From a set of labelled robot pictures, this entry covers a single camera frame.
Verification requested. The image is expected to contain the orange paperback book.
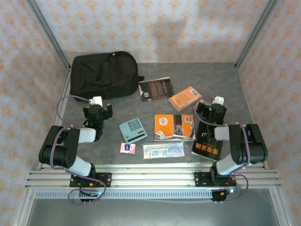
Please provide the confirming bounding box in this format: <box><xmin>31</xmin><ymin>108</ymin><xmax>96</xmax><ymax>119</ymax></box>
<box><xmin>168</xmin><ymin>86</ymin><xmax>202</xmax><ymax>113</ymax></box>

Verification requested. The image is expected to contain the black book with orange characters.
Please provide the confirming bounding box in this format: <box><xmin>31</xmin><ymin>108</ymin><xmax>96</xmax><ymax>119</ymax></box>
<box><xmin>190</xmin><ymin>120</ymin><xmax>223</xmax><ymax>162</ymax></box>

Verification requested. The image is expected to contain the teal desk calculator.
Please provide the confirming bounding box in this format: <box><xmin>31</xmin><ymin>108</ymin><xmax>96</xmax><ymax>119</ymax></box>
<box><xmin>119</xmin><ymin>117</ymin><xmax>148</xmax><ymax>144</ymax></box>

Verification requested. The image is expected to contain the black fabric backpack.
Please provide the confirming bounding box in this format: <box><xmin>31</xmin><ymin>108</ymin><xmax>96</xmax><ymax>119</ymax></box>
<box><xmin>70</xmin><ymin>51</ymin><xmax>145</xmax><ymax>102</ymax></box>

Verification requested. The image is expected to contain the pink floral tissue pack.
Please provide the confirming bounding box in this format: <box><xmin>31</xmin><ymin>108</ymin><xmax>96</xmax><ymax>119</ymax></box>
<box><xmin>119</xmin><ymin>142</ymin><xmax>136</xmax><ymax>155</ymax></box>

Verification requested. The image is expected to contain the orange illustrated comic book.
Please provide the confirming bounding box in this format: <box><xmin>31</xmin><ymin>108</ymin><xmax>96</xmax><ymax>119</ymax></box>
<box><xmin>154</xmin><ymin>114</ymin><xmax>196</xmax><ymax>142</ymax></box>

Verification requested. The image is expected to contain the dark brown paperback book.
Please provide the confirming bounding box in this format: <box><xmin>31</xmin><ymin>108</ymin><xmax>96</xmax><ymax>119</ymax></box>
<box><xmin>138</xmin><ymin>76</ymin><xmax>175</xmax><ymax>102</ymax></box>

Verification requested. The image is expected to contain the clear pouch with banknote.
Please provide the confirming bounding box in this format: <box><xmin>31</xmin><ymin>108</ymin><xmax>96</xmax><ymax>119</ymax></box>
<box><xmin>143</xmin><ymin>142</ymin><xmax>185</xmax><ymax>160</ymax></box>

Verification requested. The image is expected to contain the small lit circuit board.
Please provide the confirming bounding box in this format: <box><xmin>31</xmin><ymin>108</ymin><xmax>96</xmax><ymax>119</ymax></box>
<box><xmin>79</xmin><ymin>189</ymin><xmax>104</xmax><ymax>197</ymax></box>
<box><xmin>221</xmin><ymin>187</ymin><xmax>241</xmax><ymax>196</ymax></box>

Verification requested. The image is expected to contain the grey metal lower panel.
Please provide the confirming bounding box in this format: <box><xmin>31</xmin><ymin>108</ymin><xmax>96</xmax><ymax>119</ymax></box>
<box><xmin>25</xmin><ymin>199</ymin><xmax>280</xmax><ymax>226</ymax></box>

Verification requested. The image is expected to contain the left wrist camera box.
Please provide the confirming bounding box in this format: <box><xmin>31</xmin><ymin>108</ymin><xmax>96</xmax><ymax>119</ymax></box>
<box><xmin>88</xmin><ymin>96</ymin><xmax>103</xmax><ymax>107</ymax></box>

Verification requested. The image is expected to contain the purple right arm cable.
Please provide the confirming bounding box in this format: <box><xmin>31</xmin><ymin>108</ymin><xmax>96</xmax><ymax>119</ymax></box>
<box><xmin>193</xmin><ymin>96</ymin><xmax>250</xmax><ymax>203</ymax></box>

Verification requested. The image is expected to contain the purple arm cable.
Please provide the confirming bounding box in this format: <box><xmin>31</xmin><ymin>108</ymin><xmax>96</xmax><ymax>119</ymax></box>
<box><xmin>50</xmin><ymin>95</ymin><xmax>106</xmax><ymax>205</ymax></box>
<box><xmin>193</xmin><ymin>96</ymin><xmax>250</xmax><ymax>203</ymax></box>

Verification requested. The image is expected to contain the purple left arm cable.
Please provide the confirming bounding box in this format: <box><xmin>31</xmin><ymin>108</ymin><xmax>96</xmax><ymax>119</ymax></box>
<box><xmin>50</xmin><ymin>95</ymin><xmax>106</xmax><ymax>205</ymax></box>

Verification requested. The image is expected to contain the aluminium side rail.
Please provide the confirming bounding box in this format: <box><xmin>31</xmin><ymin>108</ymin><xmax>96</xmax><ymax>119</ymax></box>
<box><xmin>32</xmin><ymin>67</ymin><xmax>71</xmax><ymax>170</ymax></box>

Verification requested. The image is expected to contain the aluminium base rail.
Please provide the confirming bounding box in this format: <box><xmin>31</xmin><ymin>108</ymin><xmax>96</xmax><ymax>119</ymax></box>
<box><xmin>24</xmin><ymin>164</ymin><xmax>283</xmax><ymax>190</ymax></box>

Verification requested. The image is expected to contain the aluminium frame post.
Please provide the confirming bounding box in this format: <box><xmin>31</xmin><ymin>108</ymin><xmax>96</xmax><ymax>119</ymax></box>
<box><xmin>25</xmin><ymin>0</ymin><xmax>71</xmax><ymax>70</ymax></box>
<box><xmin>235</xmin><ymin>0</ymin><xmax>280</xmax><ymax>70</ymax></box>

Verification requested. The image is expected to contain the slotted grey cable tray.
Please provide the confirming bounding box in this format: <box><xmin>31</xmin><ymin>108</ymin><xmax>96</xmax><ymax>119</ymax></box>
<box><xmin>34</xmin><ymin>189</ymin><xmax>214</xmax><ymax>200</ymax></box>

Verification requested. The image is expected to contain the aluminium frame leg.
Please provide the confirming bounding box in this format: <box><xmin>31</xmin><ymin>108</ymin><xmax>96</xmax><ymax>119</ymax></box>
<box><xmin>13</xmin><ymin>189</ymin><xmax>36</xmax><ymax>226</ymax></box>
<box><xmin>270</xmin><ymin>188</ymin><xmax>291</xmax><ymax>226</ymax></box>

